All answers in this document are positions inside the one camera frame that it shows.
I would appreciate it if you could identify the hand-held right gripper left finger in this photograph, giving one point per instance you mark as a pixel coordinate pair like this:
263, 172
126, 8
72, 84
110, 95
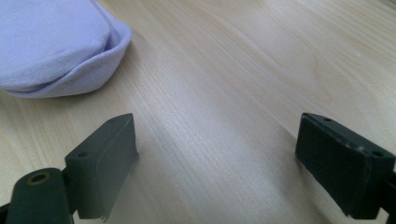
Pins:
99, 168

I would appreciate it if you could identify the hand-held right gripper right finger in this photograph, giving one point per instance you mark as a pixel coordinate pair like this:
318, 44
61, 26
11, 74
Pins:
342, 168

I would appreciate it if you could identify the light purple cloth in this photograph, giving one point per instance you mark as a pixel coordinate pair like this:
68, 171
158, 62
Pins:
56, 40

